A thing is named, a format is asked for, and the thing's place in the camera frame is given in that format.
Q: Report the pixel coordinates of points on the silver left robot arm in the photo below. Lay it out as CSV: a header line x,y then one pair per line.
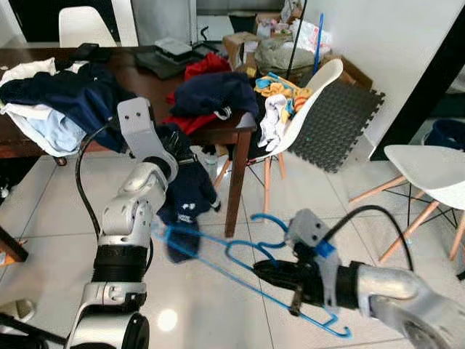
x,y
123,218

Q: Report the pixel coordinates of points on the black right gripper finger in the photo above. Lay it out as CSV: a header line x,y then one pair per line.
x,y
275,280
272,267

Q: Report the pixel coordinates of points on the navy bundled garment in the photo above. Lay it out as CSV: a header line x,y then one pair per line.
x,y
214,93

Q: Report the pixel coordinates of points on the brown wooden table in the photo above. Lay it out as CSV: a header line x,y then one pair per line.
x,y
225,131

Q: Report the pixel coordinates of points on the black foam puzzle mat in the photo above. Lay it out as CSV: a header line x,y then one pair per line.
x,y
334,131

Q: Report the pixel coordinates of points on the black tray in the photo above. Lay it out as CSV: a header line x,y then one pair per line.
x,y
163,64

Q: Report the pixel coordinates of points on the blue plastic hanger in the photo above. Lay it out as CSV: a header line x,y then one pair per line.
x,y
265,217

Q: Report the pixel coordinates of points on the white hanging cloth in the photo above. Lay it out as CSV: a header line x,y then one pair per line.
x,y
275,120

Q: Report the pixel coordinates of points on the grey bag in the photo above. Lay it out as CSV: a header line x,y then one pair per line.
x,y
280,57

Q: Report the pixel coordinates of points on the navy garment with white print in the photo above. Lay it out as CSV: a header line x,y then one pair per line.
x,y
189,196

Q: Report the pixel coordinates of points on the navy crumpled garment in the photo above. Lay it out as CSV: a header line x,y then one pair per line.
x,y
73,91

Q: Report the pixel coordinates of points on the dark blue bin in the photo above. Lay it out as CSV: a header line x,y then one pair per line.
x,y
447,137

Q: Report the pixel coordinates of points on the yellow and blue cloth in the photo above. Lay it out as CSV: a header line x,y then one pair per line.
x,y
280,87

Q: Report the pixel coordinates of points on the red garment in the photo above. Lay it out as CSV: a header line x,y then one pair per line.
x,y
207,65

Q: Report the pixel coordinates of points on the cardboard box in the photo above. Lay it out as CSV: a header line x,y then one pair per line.
x,y
236,47

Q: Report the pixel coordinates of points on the white plastic chair wooden legs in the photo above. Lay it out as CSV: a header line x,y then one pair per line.
x,y
320,94
87,27
425,167

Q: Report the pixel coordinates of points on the light blue shirt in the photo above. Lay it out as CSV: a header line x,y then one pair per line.
x,y
51,127

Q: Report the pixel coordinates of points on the blue stick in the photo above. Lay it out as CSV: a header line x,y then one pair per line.
x,y
318,36

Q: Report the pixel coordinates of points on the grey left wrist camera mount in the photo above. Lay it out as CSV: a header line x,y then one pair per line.
x,y
138,123

